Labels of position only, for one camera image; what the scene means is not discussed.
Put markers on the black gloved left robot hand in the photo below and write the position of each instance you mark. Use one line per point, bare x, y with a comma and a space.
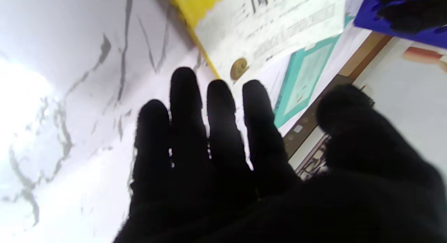
412, 9

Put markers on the blue perforated plastic file rack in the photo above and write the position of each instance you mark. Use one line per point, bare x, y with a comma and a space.
377, 23

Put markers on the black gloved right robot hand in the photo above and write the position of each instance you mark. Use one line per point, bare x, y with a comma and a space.
279, 201

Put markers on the teal cover book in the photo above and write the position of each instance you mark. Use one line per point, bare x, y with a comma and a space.
303, 79

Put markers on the yellow and white cover book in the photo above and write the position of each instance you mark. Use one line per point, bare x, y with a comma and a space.
265, 26

